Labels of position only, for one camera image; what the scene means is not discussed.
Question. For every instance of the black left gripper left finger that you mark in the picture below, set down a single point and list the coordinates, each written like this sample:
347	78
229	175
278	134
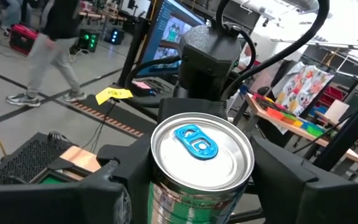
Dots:
57	202

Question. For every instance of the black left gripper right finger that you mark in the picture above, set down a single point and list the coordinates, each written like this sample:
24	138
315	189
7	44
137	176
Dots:
322	205

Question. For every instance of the green can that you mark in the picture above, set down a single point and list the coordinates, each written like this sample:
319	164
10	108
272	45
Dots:
197	168

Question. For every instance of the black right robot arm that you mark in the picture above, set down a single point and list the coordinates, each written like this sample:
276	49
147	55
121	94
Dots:
210	49

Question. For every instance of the green table mat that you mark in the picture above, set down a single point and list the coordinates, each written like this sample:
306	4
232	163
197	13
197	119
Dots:
50	180

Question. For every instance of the black computer tower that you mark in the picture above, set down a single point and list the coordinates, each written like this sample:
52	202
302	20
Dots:
23	158

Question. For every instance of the wooden work table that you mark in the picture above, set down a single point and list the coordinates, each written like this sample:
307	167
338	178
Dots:
346	152

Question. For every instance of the person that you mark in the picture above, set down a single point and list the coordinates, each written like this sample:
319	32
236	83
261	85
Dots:
57	18
247	57
11	12

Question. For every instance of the black stand beam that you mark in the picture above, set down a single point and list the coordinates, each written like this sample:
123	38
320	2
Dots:
346	130

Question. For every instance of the black orange-striped floor strip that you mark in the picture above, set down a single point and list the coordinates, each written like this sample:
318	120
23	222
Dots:
113	123

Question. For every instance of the grey computer monitor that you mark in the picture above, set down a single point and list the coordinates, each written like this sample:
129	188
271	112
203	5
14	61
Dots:
166	28

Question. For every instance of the colourful blocks pile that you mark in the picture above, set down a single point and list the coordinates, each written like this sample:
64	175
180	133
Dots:
275	113

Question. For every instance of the black box with blue lights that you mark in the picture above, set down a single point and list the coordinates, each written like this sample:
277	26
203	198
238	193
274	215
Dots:
114	36

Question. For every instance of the red storage bins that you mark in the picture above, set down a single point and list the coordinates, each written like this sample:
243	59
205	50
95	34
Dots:
332	93

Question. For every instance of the floral patterned cloth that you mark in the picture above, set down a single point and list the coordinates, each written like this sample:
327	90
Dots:
303	87

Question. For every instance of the black box with green lights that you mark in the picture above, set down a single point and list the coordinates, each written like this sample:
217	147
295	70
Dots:
89	40

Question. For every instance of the red equipment case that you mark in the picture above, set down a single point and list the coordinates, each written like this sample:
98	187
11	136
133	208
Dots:
22	39

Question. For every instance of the black monitor post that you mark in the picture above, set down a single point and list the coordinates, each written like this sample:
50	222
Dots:
132	46

